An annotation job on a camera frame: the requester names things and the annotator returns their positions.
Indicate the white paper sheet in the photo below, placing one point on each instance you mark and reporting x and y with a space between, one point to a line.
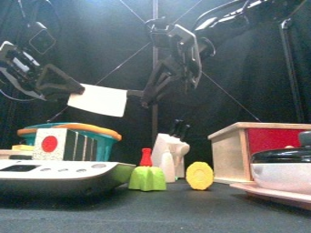
98 100

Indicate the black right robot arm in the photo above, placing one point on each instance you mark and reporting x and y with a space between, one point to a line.
247 18

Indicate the toy sushi piece red dot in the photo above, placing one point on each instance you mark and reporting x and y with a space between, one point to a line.
60 144

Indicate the yellow toy block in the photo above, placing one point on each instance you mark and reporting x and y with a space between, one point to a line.
22 147

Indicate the teal basket with orange rim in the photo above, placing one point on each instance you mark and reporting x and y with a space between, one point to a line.
102 139

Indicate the white toy knife block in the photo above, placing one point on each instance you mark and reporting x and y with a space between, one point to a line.
172 154

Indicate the white digital scale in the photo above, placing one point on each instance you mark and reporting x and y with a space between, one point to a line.
60 174

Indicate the wooden box with red panel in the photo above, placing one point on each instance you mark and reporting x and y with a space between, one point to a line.
232 151

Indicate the yellow round toy slice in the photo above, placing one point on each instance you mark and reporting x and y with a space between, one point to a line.
198 175

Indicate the green toy with red top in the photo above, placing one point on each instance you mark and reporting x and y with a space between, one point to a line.
146 177

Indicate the black pot lid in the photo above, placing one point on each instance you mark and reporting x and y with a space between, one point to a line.
285 153

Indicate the white pot bowl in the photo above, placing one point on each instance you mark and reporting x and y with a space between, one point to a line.
280 176

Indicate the pink tray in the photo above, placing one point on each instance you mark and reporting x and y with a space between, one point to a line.
275 194

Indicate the vertical metal frame pole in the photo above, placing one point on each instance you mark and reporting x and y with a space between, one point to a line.
154 121

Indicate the metal frame pole with bend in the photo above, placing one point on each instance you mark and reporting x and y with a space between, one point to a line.
292 75

